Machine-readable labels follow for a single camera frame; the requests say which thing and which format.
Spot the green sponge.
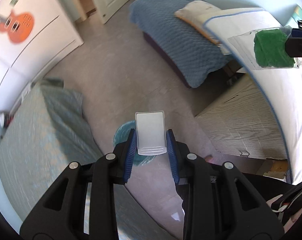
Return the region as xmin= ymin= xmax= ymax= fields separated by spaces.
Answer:
xmin=228 ymin=26 xmax=296 ymax=70

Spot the white wardrobe with guitar sticker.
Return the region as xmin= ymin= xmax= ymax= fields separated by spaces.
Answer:
xmin=0 ymin=0 xmax=83 ymax=112

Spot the green quilted bed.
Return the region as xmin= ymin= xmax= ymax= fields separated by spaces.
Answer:
xmin=0 ymin=79 xmax=171 ymax=239

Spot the blue quilted bed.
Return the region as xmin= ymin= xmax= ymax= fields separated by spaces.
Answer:
xmin=129 ymin=0 xmax=233 ymax=88

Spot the white mattress with blue piping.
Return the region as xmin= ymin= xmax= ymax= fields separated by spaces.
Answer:
xmin=196 ymin=8 xmax=302 ymax=185

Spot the teal woven trash basket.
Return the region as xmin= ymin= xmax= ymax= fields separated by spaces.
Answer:
xmin=113 ymin=120 xmax=155 ymax=166

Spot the cream pillow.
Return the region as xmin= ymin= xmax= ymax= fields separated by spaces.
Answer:
xmin=174 ymin=0 xmax=221 ymax=46

